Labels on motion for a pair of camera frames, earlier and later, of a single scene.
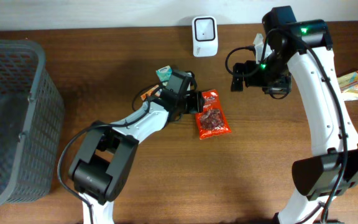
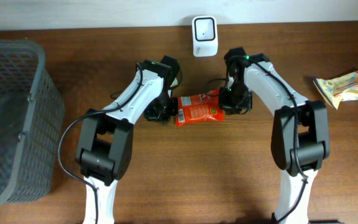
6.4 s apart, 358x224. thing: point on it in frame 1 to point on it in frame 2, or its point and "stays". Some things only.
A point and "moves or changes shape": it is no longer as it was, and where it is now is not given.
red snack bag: (211, 121) moves or changes shape
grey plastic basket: (22, 118) stays
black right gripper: (238, 76) to (225, 101)
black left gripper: (194, 103) to (168, 109)
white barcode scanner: (204, 36) stays
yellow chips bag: (357, 85) stays
